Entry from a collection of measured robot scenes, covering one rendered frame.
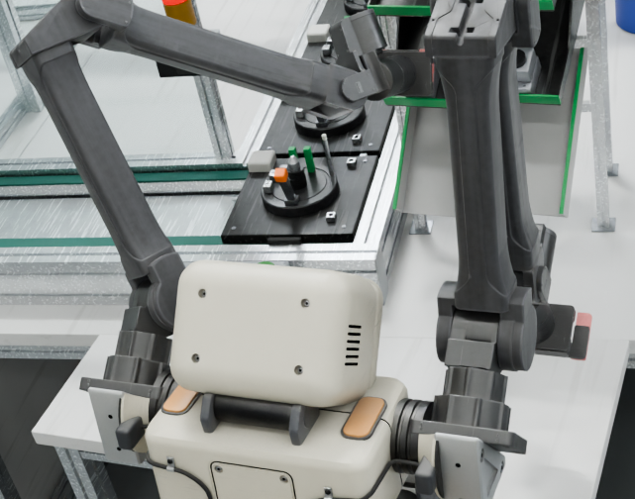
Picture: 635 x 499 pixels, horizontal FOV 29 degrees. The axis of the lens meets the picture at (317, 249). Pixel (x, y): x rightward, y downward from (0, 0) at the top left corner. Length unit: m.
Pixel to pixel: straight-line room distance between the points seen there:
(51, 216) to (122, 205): 0.92
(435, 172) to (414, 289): 0.21
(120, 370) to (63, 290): 0.76
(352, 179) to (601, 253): 0.46
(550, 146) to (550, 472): 0.56
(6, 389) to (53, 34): 1.33
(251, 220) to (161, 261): 0.66
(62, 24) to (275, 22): 1.57
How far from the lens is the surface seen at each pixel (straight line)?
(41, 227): 2.46
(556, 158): 2.06
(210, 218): 2.33
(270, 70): 1.70
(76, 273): 2.27
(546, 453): 1.84
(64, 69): 1.58
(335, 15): 2.83
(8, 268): 2.32
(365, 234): 2.12
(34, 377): 2.88
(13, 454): 2.82
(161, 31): 1.64
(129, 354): 1.56
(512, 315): 1.41
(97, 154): 1.57
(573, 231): 2.23
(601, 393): 1.92
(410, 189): 2.10
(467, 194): 1.34
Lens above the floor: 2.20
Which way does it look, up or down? 36 degrees down
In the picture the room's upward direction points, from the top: 13 degrees counter-clockwise
